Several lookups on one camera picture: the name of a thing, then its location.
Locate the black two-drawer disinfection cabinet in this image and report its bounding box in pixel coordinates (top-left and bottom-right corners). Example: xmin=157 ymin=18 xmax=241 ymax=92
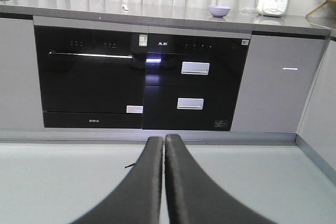
xmin=142 ymin=34 xmax=249 ymax=131

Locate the pale green plastic spoon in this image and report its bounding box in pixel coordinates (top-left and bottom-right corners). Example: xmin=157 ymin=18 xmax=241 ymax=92
xmin=121 ymin=5 xmax=129 ymax=11

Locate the purple plastic bowl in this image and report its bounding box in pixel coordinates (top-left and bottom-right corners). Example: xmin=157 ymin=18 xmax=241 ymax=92
xmin=208 ymin=5 xmax=231 ymax=18

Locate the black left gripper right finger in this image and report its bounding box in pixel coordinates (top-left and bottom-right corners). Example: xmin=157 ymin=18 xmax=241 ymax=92
xmin=165 ymin=134 xmax=264 ymax=223

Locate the black built-in dishwasher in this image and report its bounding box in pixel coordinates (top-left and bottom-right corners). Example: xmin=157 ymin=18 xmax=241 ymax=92
xmin=35 ymin=26 xmax=147 ymax=129

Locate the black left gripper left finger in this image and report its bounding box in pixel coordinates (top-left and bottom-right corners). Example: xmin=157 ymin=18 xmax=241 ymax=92
xmin=73 ymin=136 xmax=163 ymax=223

